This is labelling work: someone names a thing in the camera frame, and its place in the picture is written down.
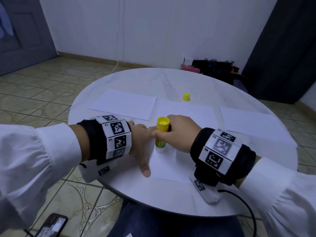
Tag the white paper stack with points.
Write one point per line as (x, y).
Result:
(123, 103)
(254, 123)

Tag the person's left forearm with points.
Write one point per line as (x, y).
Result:
(34, 170)

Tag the single white paper sheet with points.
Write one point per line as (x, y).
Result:
(170, 165)
(197, 112)

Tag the yellow glue stick cap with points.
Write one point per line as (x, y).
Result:
(186, 97)

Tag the black wristband with markers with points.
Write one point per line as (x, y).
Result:
(106, 138)
(222, 155)

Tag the person's left hand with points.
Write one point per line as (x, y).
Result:
(140, 143)

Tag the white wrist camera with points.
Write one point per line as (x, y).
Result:
(98, 172)
(205, 191)

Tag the yellow glue stick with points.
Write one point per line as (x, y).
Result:
(162, 123)

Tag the person's right hand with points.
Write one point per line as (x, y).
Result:
(182, 133)

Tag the black phone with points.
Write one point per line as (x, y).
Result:
(52, 225)

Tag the blue hanging cloth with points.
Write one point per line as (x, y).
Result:
(6, 22)

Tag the black left wristband with markers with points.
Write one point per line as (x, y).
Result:
(106, 138)

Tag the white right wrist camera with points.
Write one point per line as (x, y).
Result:
(205, 191)

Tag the blue suitcase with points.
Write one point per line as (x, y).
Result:
(241, 85)

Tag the pink box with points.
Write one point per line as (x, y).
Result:
(190, 68)

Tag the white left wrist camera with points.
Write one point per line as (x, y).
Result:
(98, 172)

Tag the person's legs in blue jeans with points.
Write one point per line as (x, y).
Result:
(173, 222)

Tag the black wardrobe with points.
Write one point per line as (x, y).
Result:
(286, 46)

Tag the grey door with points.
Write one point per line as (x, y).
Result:
(24, 37)

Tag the person's right forearm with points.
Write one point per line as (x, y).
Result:
(281, 200)

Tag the black bag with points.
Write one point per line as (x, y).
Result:
(215, 70)

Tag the black right wristband with markers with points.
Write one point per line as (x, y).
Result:
(222, 155)

